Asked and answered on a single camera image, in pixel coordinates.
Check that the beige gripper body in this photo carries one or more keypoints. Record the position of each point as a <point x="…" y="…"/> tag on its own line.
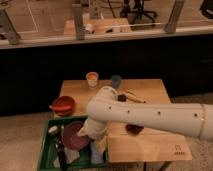
<point x="101" y="144"/>

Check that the black office chair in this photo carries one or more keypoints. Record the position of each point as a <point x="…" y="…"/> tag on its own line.
<point x="138" y="11"/>

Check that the background wooden table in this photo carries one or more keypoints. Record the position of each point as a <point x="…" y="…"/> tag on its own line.
<point x="98" y="26"/>

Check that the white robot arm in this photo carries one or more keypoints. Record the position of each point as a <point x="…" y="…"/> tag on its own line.
<point x="189" y="119"/>

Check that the red bowl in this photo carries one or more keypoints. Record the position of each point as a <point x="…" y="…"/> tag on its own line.
<point x="63" y="106"/>

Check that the grey towel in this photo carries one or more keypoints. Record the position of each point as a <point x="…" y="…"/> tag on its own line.
<point x="70" y="156"/>

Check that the orange white cup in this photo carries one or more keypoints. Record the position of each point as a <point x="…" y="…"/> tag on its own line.
<point x="92" y="79"/>

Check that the green plastic bin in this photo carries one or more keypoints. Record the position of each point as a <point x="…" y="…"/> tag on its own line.
<point x="48" y="152"/>

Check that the black handled dish brush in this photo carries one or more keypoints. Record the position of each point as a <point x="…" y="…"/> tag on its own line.
<point x="55" y="134"/>

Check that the blue cup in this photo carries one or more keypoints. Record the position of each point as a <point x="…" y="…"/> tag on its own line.
<point x="115" y="81"/>

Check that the purple bowl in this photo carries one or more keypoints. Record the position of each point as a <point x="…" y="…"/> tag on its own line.
<point x="70" y="138"/>

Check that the blue-grey sponge cloth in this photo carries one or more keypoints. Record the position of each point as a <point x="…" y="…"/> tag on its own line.
<point x="96" y="155"/>

